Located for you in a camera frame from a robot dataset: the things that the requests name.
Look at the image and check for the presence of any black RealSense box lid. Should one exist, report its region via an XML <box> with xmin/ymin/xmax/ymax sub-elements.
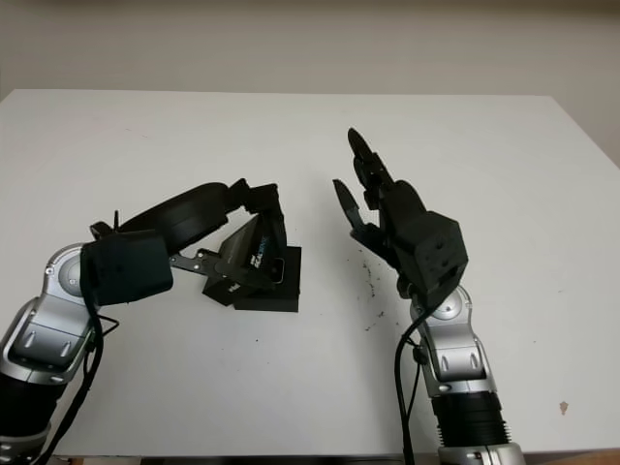
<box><xmin>201</xmin><ymin>216</ymin><xmax>283</xmax><ymax>307</ymax></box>

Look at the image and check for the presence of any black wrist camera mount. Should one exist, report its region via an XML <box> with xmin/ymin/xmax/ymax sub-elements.
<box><xmin>409</xmin><ymin>211</ymin><xmax>470</xmax><ymax>307</ymax></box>
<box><xmin>79</xmin><ymin>230</ymin><xmax>175</xmax><ymax>307</ymax></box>

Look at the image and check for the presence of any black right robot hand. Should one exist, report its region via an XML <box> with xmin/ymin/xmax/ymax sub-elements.
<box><xmin>332</xmin><ymin>127</ymin><xmax>430</xmax><ymax>293</ymax></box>

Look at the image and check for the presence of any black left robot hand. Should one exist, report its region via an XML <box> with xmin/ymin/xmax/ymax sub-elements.
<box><xmin>89</xmin><ymin>177</ymin><xmax>288</xmax><ymax>278</ymax></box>

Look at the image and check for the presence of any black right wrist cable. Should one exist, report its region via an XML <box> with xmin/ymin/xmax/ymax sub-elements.
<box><xmin>394</xmin><ymin>302</ymin><xmax>428</xmax><ymax>465</ymax></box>

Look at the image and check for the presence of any black camera box base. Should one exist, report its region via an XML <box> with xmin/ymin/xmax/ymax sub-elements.
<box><xmin>234</xmin><ymin>245</ymin><xmax>302</xmax><ymax>314</ymax></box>

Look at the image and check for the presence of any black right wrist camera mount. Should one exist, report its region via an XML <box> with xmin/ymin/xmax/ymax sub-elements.
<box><xmin>409</xmin><ymin>211</ymin><xmax>470</xmax><ymax>307</ymax></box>

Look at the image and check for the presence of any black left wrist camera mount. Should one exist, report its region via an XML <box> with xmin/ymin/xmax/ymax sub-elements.
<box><xmin>79</xmin><ymin>230</ymin><xmax>175</xmax><ymax>307</ymax></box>

